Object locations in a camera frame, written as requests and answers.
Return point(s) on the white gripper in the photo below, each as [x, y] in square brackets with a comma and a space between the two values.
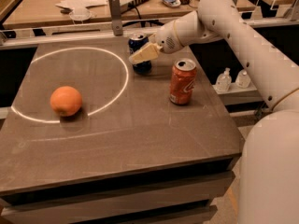
[166, 40]

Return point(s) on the blue pepsi can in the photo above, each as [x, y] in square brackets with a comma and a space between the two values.
[135, 42]

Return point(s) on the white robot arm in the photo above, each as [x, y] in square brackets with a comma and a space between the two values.
[269, 169]

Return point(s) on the orange soda can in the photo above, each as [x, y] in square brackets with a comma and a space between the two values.
[183, 76]

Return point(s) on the grey power strip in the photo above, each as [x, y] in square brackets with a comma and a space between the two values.
[127, 5]

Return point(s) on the blue white packet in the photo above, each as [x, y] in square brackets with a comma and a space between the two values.
[171, 3]

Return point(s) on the clear round lid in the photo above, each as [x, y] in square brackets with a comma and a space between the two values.
[80, 14]

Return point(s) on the clear sanitizer bottle left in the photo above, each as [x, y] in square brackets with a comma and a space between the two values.
[223, 81]

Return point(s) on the clear sanitizer bottle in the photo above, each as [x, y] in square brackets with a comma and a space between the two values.
[242, 79]
[223, 81]

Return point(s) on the white papers on desk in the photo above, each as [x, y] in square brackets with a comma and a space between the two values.
[81, 3]

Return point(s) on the clear sanitizer bottle right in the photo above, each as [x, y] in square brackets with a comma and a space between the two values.
[242, 79]

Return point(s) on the orange fruit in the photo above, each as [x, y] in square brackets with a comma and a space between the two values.
[66, 101]

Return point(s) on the lower grey drawer front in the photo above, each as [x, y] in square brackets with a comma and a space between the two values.
[191, 215]

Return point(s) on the grey drawer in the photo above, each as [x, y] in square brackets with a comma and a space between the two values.
[166, 196]
[191, 215]

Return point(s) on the upper grey drawer front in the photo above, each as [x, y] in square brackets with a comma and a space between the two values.
[166, 196]

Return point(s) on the grey metal bracket left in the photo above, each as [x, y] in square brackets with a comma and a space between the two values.
[115, 12]

